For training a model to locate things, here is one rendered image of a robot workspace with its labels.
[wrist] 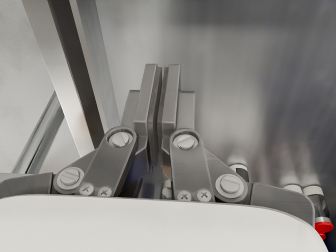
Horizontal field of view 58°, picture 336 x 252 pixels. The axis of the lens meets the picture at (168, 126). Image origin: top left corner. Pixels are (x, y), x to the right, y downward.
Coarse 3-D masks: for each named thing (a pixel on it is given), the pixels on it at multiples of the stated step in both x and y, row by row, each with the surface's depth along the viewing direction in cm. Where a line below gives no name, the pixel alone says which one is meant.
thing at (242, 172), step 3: (237, 168) 31; (240, 168) 31; (237, 171) 31; (240, 171) 31; (243, 171) 31; (246, 171) 31; (240, 174) 31; (243, 174) 31; (246, 174) 31; (243, 177) 31; (246, 177) 31; (246, 180) 31
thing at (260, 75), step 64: (128, 0) 20; (192, 0) 20; (256, 0) 20; (320, 0) 19; (128, 64) 24; (192, 64) 24; (256, 64) 23; (320, 64) 23; (256, 128) 28; (320, 128) 27
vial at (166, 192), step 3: (165, 180) 35; (168, 180) 34; (162, 183) 35; (165, 183) 34; (168, 183) 34; (162, 186) 35; (165, 186) 34; (168, 186) 34; (162, 189) 34; (165, 189) 34; (168, 189) 34; (162, 192) 34; (165, 192) 34; (168, 192) 33; (162, 195) 34; (165, 195) 33; (168, 195) 33; (162, 198) 33; (165, 198) 33; (168, 198) 33; (171, 198) 33
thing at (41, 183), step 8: (24, 176) 11; (32, 176) 11; (40, 176) 11; (48, 176) 11; (0, 184) 11; (8, 184) 11; (16, 184) 11; (24, 184) 11; (32, 184) 11; (40, 184) 11; (48, 184) 11; (0, 192) 10; (8, 192) 10; (16, 192) 10; (24, 192) 10; (32, 192) 10; (40, 192) 10; (48, 192) 10; (56, 192) 10
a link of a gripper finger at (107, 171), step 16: (112, 128) 11; (128, 128) 11; (112, 144) 11; (128, 144) 11; (96, 160) 10; (112, 160) 10; (128, 160) 10; (96, 176) 10; (112, 176) 10; (80, 192) 9; (96, 192) 9; (112, 192) 9; (128, 192) 12
